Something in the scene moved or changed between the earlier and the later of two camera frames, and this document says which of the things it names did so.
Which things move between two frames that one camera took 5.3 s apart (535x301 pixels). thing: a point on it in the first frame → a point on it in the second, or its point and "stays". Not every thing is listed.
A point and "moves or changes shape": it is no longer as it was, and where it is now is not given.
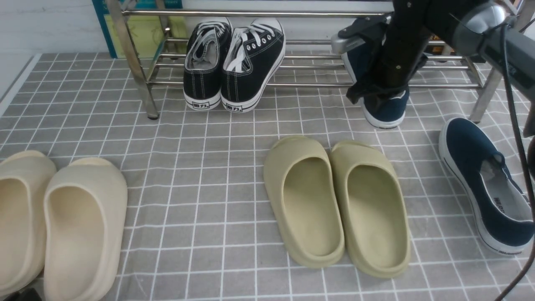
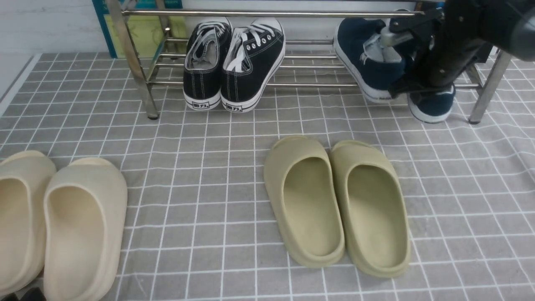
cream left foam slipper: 28,180 stays
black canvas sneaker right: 252,54 stays
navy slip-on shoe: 497,205 moves or changes shape
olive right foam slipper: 373,209 stays
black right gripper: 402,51 → 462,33
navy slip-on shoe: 386,111 → 432,106
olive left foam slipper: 299,175 stays
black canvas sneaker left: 203,63 stays
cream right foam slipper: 85,206 stays
